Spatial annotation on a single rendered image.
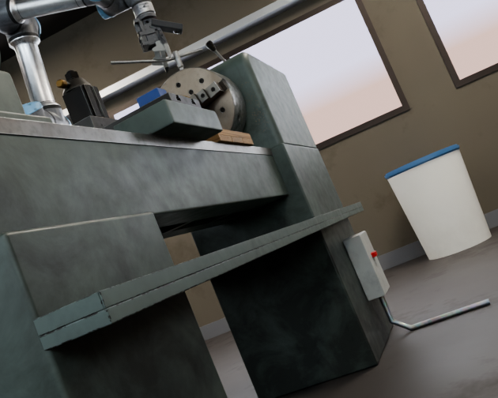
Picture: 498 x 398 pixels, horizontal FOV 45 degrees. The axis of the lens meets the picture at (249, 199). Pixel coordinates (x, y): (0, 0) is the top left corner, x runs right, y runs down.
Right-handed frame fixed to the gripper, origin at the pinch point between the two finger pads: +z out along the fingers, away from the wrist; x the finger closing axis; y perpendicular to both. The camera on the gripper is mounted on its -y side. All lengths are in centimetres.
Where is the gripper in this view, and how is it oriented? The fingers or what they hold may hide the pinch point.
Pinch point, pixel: (170, 65)
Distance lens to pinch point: 224.5
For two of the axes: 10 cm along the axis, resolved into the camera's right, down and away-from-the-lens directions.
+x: 2.0, -1.6, -9.7
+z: 3.6, 9.3, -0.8
